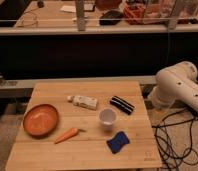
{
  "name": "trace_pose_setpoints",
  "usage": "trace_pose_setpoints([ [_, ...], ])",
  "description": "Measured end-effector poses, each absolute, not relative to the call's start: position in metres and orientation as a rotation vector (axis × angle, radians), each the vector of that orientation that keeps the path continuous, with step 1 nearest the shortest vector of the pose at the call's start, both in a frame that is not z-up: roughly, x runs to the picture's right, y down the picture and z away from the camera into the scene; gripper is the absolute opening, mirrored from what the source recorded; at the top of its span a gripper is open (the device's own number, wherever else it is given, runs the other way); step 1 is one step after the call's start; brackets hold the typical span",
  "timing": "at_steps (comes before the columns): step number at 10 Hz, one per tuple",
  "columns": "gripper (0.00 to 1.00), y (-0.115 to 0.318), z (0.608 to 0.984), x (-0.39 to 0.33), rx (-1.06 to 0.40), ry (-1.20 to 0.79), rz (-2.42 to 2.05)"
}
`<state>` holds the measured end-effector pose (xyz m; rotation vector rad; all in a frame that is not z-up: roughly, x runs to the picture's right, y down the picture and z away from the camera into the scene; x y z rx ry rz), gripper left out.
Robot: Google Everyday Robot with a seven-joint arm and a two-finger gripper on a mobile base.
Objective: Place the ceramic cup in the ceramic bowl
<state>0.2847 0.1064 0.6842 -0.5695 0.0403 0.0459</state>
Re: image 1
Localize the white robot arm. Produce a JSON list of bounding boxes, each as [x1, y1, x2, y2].
[[148, 61, 198, 113]]

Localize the orange ceramic bowl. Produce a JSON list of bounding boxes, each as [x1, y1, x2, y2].
[[23, 104, 58, 137]]

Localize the black striped case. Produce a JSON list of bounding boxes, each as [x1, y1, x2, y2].
[[110, 96, 134, 115]]

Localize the wooden board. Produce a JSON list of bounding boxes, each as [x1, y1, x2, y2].
[[6, 81, 161, 171]]

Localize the orange toy carrot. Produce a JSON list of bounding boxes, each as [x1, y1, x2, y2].
[[54, 128, 83, 144]]

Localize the blue sponge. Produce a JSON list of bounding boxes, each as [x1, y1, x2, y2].
[[106, 131, 130, 154]]

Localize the black object on bench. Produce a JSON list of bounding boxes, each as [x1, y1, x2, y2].
[[99, 10, 123, 26]]

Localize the orange basket on bench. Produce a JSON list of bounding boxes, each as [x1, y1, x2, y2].
[[123, 5, 145, 25]]

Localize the white paper on bench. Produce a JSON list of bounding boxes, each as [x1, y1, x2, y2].
[[60, 5, 76, 13]]

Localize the metal clamp at left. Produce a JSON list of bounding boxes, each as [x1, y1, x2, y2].
[[0, 73, 18, 86]]

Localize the metal upright post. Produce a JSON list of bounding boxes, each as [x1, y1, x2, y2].
[[75, 0, 85, 31]]

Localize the black floor cables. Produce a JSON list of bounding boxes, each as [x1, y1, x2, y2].
[[151, 107, 198, 171]]

